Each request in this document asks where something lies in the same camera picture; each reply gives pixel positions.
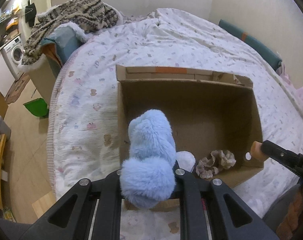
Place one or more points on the teal cushion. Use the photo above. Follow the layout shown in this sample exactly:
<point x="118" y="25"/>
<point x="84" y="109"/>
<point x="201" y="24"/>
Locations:
<point x="61" y="43"/>

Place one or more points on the patterned knit blanket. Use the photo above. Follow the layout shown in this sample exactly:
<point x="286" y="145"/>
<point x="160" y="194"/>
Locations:
<point x="82" y="16"/>

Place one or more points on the cardboard laundry box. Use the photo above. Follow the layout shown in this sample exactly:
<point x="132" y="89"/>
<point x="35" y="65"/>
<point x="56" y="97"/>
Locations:
<point x="44" y="76"/>

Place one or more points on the beige lace scrunchie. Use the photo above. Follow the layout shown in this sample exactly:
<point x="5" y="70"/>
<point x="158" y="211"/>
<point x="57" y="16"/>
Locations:
<point x="218" y="161"/>

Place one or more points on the brown cardboard box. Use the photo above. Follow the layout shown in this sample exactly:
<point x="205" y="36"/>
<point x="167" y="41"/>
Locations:
<point x="207" y="111"/>

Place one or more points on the teal headboard pad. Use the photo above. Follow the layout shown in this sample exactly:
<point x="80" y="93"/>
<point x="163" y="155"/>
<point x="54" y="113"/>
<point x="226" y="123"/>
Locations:
<point x="267" y="54"/>

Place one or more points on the light blue plush toy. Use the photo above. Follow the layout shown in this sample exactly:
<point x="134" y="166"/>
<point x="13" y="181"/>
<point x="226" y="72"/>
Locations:
<point x="147" y="176"/>

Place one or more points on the patterned floor mat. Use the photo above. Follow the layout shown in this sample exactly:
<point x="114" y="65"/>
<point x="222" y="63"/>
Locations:
<point x="16" y="89"/>

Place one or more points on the white washing machine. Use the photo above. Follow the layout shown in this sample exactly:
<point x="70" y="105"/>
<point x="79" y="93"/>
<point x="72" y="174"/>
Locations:
<point x="12" y="52"/>

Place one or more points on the orange plush toy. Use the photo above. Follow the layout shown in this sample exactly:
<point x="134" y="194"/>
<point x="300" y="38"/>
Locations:
<point x="292" y="225"/>

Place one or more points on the white cloth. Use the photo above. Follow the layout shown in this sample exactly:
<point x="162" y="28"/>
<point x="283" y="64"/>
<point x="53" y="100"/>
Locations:
<point x="185" y="160"/>

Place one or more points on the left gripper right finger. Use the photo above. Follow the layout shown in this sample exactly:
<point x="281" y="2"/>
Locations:
<point x="212" y="210"/>

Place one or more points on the black hanging garment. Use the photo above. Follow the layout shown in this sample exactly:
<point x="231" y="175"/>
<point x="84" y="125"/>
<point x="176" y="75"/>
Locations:
<point x="30" y="14"/>

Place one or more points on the grey trash bin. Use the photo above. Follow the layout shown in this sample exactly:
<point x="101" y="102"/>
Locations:
<point x="4" y="129"/>

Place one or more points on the beige cylinder toy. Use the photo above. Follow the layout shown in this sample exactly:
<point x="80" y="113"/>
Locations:
<point x="256" y="151"/>

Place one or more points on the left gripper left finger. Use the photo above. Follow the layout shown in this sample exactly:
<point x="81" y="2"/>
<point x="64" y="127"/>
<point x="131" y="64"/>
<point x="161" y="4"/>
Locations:
<point x="89" y="210"/>

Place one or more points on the green dustpan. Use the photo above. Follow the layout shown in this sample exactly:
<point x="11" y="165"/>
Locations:
<point x="37" y="107"/>

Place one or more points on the white kitchen cabinet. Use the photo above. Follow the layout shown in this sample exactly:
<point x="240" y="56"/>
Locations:
<point x="6" y="77"/>

